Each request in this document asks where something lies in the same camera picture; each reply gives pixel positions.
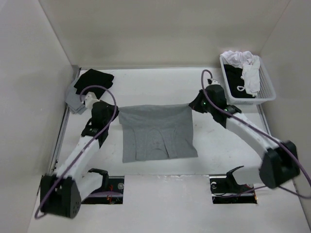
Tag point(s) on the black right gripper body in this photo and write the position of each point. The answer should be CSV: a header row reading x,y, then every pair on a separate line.
x,y
200,105

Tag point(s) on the grey tank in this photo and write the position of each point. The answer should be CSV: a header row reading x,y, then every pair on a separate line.
x,y
157,132
73,100

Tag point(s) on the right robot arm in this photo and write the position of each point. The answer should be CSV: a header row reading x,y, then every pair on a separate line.
x,y
277,164

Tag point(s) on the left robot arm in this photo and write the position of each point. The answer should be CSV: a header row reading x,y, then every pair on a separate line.
x,y
62,193

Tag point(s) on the folded grey tank top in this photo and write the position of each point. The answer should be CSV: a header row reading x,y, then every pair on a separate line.
x,y
73,100

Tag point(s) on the folded black tank top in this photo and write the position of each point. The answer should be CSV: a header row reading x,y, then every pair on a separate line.
x,y
93,77

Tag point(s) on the black tank top in basket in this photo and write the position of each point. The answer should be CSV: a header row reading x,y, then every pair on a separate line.
x,y
235,82

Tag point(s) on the white tank top in basket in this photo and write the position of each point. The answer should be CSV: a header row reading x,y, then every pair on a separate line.
x,y
250,65

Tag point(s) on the white plastic laundry basket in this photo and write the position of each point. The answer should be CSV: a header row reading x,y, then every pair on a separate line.
x,y
266,92

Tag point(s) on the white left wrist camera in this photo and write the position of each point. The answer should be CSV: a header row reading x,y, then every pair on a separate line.
x,y
90,99

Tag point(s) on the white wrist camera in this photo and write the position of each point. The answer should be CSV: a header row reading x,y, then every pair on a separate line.
x,y
90,99
212,81

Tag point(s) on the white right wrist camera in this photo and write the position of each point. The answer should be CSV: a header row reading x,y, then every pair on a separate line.
x,y
212,81

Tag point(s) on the left metal table rail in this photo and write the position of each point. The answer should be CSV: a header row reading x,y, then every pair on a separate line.
x,y
54,157

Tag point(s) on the metal table rail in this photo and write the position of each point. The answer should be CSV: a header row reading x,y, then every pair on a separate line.
x,y
54,157
263,118

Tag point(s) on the right metal table rail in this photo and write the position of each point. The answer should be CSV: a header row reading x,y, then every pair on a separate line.
x,y
263,118

